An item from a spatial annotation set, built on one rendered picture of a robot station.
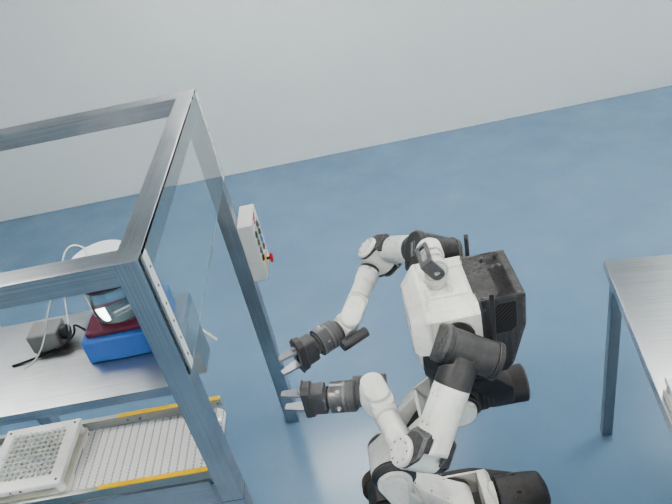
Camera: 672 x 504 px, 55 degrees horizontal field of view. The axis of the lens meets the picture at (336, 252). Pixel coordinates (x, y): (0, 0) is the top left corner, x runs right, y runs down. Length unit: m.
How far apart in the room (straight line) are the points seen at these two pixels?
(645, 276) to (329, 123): 3.42
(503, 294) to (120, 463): 1.26
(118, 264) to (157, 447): 0.87
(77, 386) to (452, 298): 0.98
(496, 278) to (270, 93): 3.71
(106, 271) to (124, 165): 4.17
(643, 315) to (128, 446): 1.66
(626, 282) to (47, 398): 1.79
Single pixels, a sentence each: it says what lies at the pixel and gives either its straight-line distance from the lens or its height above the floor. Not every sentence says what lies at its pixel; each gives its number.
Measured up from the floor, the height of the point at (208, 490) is 0.79.
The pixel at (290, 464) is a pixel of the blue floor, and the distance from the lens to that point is 3.06.
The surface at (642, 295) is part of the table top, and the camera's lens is 2.33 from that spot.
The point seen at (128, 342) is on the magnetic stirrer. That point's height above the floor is 1.33.
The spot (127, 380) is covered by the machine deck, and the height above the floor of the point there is 1.28.
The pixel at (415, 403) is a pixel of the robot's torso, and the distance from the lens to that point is 2.10.
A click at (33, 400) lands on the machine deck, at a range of 1.84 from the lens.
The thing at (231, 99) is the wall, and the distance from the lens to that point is 5.25.
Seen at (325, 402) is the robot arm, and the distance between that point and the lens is 1.84.
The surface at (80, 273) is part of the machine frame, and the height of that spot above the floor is 1.64.
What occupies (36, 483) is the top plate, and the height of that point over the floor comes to 0.91.
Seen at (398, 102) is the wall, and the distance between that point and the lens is 5.32.
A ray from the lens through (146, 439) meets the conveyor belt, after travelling 2.22.
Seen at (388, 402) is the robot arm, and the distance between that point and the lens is 1.76.
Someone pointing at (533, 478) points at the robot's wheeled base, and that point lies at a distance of 2.45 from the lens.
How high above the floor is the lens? 2.35
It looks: 34 degrees down
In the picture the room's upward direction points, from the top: 13 degrees counter-clockwise
